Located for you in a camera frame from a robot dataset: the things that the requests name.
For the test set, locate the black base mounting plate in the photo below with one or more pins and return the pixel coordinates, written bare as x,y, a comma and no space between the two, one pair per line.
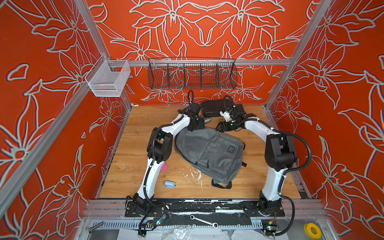
249,207

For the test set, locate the grey bolt on frame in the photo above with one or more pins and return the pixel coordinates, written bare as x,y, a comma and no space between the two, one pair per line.
96,226

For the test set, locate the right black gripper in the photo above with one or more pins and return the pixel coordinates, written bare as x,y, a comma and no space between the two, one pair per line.
222,124

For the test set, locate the black wire wall basket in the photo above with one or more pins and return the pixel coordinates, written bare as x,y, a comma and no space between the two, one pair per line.
192,73

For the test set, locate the black hard case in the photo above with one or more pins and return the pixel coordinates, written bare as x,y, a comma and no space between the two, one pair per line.
214,108

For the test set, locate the white wire wall basket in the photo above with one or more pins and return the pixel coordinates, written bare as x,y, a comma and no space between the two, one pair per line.
108,78

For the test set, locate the grey student backpack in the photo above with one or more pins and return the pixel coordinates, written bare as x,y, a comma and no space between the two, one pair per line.
215,154

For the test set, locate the pink pencil case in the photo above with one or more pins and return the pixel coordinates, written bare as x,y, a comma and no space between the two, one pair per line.
164,168

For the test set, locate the yellow tape roll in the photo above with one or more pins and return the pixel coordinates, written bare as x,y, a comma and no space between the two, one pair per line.
312,231

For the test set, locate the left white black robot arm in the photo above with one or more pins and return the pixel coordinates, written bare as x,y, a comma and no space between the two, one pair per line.
160,147

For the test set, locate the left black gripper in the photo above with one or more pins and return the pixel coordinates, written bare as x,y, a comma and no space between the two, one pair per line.
200,125

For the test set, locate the light blue stapler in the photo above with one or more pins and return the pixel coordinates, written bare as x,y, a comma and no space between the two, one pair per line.
169,184

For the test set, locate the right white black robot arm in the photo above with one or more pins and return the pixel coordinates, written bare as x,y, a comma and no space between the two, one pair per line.
280,151

